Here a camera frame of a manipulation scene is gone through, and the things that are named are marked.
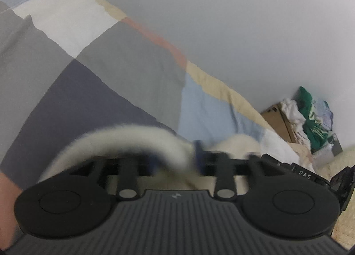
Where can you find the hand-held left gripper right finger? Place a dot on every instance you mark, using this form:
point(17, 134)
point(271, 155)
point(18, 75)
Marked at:
point(225, 177)

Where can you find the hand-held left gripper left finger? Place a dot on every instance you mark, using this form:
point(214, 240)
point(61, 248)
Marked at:
point(128, 180)

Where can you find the cream knitted sweater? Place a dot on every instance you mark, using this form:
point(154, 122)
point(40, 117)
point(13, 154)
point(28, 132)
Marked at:
point(124, 138)

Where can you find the green printed bag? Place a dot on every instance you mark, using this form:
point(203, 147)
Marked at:
point(313, 127)

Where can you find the white crumpled cloths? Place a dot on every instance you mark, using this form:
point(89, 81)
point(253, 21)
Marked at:
point(292, 113)

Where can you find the cardboard box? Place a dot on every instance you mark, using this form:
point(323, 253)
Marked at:
point(277, 117)

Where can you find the patchwork bed cover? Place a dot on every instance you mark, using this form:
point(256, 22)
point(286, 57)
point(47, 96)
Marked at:
point(83, 82)

